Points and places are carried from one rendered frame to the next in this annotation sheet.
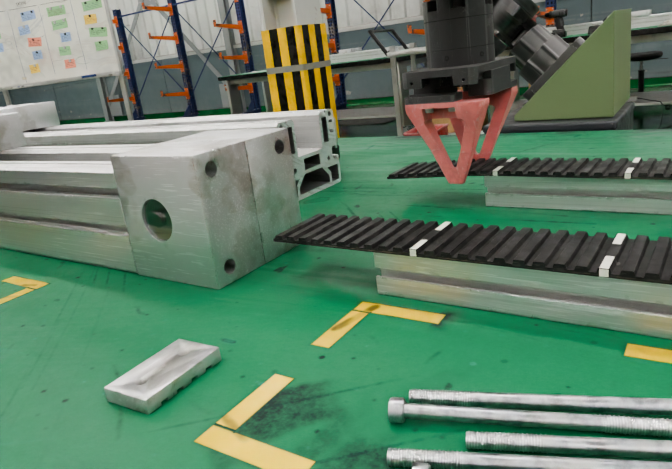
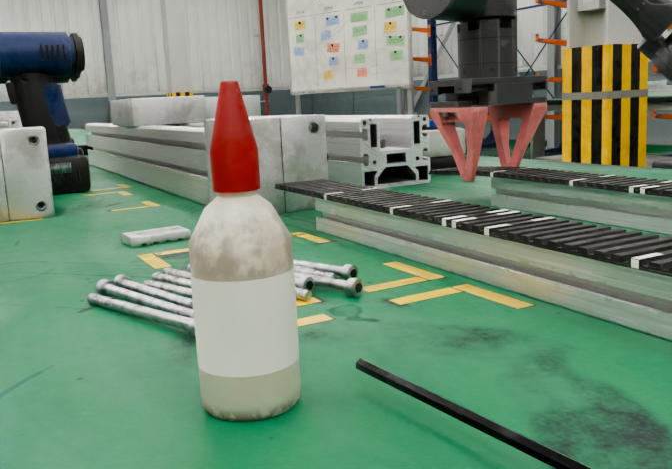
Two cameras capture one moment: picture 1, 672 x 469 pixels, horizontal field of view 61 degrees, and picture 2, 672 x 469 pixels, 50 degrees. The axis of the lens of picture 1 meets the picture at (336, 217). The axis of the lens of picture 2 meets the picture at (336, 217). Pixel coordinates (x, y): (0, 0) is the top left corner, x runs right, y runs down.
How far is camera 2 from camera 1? 0.37 m
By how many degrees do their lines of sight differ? 27
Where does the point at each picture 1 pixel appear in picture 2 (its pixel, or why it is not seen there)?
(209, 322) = not seen: hidden behind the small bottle
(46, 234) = (177, 178)
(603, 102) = not seen: outside the picture
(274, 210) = (300, 174)
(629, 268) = (403, 209)
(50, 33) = (349, 39)
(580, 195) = (554, 202)
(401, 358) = not seen: hidden behind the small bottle
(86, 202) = (193, 153)
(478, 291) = (353, 227)
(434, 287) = (337, 225)
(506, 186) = (504, 188)
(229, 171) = (262, 137)
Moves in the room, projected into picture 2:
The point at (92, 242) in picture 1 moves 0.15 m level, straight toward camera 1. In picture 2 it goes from (194, 183) to (157, 202)
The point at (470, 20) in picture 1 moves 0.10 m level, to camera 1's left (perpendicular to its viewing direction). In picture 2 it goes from (482, 41) to (383, 49)
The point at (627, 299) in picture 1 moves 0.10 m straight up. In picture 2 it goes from (413, 236) to (408, 88)
